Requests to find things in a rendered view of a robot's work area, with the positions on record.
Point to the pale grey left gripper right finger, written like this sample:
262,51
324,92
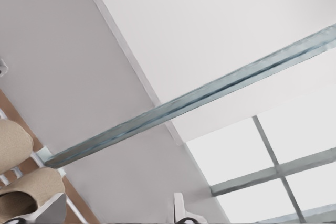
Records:
179,208

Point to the tan fabric shoe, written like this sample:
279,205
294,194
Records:
39,184
13,142

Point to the grey window frame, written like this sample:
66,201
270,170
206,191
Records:
273,170

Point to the pale post foot bracket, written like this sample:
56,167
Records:
43,153

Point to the white metal shoe rack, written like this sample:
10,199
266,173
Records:
36,159

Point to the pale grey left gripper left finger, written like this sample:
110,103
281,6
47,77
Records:
56,212

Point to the silver frame post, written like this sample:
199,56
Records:
210,87

